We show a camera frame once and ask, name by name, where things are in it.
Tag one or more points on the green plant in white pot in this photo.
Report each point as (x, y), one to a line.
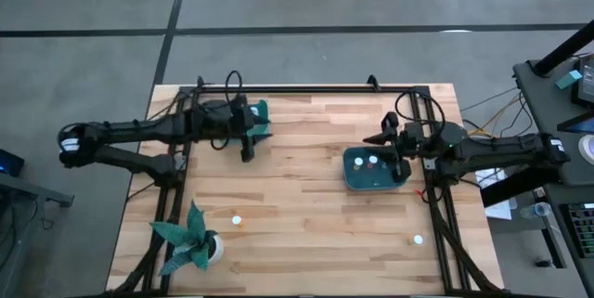
(192, 242)

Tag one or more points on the white paper sheet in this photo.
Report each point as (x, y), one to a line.
(492, 181)

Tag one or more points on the clear water bottle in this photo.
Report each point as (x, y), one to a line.
(533, 211)

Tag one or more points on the black support beam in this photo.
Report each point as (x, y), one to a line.
(515, 189)

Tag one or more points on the small red clip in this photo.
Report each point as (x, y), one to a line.
(420, 192)

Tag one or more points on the teal plastic bin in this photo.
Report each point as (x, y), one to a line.
(366, 182)
(263, 110)

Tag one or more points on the black device blue light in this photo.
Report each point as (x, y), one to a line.
(9, 163)

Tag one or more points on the white tape roll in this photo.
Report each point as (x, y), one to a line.
(585, 149)

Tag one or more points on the black metal table frame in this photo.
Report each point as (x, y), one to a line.
(301, 89)

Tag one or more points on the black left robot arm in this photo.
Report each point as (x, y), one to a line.
(139, 128)

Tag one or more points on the gray side table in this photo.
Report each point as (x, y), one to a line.
(28, 191)

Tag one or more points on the small teal box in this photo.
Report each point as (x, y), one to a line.
(568, 80)

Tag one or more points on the dark monitor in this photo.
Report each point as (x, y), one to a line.
(587, 80)

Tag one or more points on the dark tablet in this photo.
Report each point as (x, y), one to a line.
(582, 124)

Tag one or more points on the backlit keyboard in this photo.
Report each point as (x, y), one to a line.
(582, 228)

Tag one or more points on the black pole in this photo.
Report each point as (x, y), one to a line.
(566, 49)

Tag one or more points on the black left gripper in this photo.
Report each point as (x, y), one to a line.
(243, 126)

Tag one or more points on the small black floor object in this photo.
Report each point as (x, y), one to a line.
(543, 263)

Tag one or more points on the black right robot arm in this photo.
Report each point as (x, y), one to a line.
(501, 149)

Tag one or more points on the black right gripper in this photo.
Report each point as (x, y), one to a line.
(408, 138)

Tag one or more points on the dark gray desk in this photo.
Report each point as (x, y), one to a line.
(561, 242)

